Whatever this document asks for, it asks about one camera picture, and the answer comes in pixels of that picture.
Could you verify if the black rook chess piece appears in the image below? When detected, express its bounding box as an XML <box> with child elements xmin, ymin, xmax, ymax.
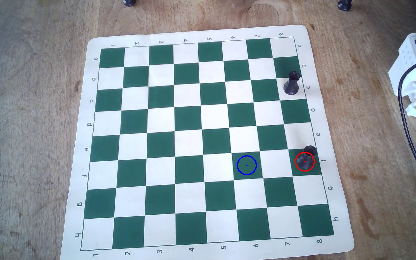
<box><xmin>283</xmin><ymin>71</ymin><xmax>301</xmax><ymax>96</ymax></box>
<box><xmin>295</xmin><ymin>145</ymin><xmax>318</xmax><ymax>172</ymax></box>

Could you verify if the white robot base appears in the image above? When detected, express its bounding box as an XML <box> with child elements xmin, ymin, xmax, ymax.
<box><xmin>389</xmin><ymin>33</ymin><xmax>416</xmax><ymax>125</ymax></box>

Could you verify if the green and white chess mat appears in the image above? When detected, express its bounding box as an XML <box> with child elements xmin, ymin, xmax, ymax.
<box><xmin>60</xmin><ymin>25</ymin><xmax>355</xmax><ymax>260</ymax></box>

